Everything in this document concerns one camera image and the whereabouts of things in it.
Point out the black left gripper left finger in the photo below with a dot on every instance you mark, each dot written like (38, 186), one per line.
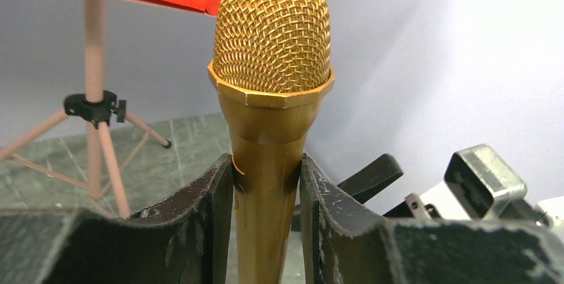
(181, 239)

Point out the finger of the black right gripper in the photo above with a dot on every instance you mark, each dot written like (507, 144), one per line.
(341, 206)

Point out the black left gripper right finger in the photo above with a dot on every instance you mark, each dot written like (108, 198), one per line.
(407, 250)

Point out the gold microphone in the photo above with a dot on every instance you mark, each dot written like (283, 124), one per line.
(271, 69)

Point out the pink music stand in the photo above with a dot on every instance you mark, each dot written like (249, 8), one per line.
(95, 106)

